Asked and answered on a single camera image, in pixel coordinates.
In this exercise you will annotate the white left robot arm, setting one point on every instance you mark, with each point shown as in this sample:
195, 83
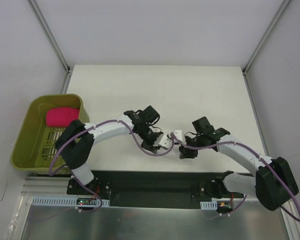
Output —
75, 143

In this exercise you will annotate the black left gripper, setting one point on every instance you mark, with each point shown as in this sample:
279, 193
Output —
150, 139

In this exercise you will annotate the white cable duct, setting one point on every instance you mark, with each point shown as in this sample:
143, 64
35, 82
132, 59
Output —
209, 205
57, 201

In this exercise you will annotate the olive green plastic basket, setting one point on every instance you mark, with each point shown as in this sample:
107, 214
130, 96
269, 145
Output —
35, 145

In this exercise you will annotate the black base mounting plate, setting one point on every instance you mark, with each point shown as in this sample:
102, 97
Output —
149, 189

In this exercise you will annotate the aluminium frame post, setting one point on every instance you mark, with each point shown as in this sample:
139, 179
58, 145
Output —
49, 34
283, 7

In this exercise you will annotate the left white cable duct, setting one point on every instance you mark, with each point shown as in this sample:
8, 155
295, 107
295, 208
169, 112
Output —
57, 201

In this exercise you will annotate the rolled pink t shirt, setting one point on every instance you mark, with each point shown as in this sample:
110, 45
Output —
61, 117

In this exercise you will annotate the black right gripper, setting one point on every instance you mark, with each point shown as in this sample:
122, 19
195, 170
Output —
188, 154

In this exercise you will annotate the right white cable duct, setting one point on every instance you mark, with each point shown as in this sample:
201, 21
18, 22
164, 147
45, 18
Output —
209, 205

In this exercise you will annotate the right aluminium frame post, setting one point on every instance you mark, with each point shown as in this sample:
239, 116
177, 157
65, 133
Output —
283, 7

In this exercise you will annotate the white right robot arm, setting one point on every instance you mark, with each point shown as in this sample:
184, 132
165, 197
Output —
271, 180

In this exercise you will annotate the left aluminium frame post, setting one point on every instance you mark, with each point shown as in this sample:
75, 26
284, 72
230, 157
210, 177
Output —
49, 34

